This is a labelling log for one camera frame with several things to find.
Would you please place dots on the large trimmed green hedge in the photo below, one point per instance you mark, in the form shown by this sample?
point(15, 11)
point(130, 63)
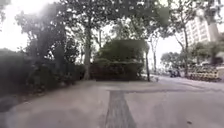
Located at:
point(118, 60)

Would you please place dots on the grey paved path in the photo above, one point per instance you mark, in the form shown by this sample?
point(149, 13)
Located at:
point(66, 106)

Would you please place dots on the tall tree with pale trunk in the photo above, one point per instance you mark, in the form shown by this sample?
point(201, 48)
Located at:
point(87, 50)

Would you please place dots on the tall pale building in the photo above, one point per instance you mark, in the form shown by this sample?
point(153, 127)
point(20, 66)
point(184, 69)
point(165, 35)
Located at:
point(199, 30)

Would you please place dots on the thin dark pole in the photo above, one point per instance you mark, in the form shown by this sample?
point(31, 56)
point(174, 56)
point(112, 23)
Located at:
point(147, 65)

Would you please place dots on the slim tree with forked trunk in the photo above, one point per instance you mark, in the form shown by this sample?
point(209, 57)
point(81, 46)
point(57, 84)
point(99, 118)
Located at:
point(184, 43)

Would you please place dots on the low dark green hedge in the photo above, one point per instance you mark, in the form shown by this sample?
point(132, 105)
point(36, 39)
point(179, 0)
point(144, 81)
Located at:
point(30, 71)

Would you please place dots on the dark leafy tree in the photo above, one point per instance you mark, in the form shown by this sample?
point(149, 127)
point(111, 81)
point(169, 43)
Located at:
point(46, 36)

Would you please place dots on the vehicle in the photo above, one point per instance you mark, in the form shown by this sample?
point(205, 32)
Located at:
point(173, 73)

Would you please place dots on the dark tactile paving strip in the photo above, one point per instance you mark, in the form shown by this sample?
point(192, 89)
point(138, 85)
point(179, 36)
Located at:
point(118, 111)

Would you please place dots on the grey asphalt road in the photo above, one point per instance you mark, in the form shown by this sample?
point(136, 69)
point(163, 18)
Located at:
point(186, 81)

